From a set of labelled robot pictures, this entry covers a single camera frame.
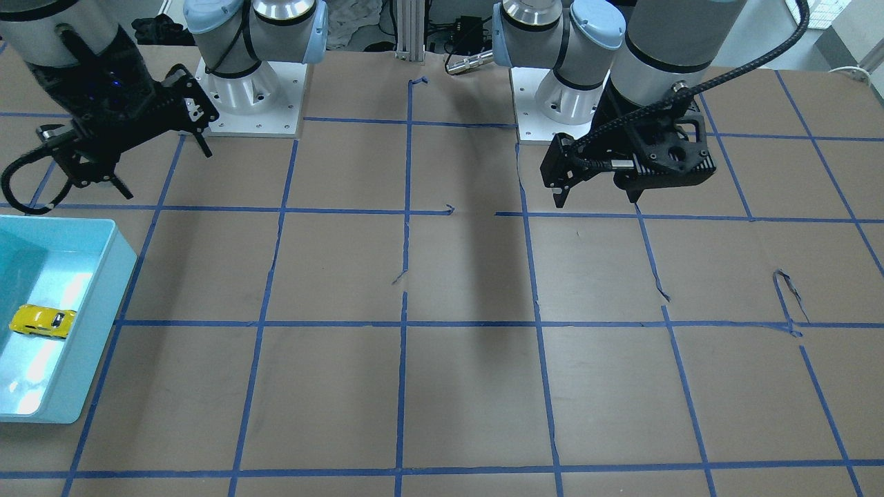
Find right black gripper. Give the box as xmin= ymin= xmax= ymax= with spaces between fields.
xmin=28 ymin=41 xmax=219 ymax=201

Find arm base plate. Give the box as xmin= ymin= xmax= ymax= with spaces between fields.
xmin=195 ymin=59 xmax=311 ymax=138
xmin=510 ymin=67 xmax=609 ymax=144

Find teal plastic bin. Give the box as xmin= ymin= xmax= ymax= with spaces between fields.
xmin=1 ymin=216 xmax=136 ymax=424

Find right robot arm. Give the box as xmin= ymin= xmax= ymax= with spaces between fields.
xmin=2 ymin=1 xmax=328 ymax=215

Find yellow beetle toy car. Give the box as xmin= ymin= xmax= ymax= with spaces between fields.
xmin=8 ymin=303 xmax=78 ymax=340

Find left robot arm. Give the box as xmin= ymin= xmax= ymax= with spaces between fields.
xmin=492 ymin=1 xmax=745 ymax=208

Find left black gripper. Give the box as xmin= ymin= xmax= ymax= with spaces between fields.
xmin=540 ymin=99 xmax=717 ymax=208

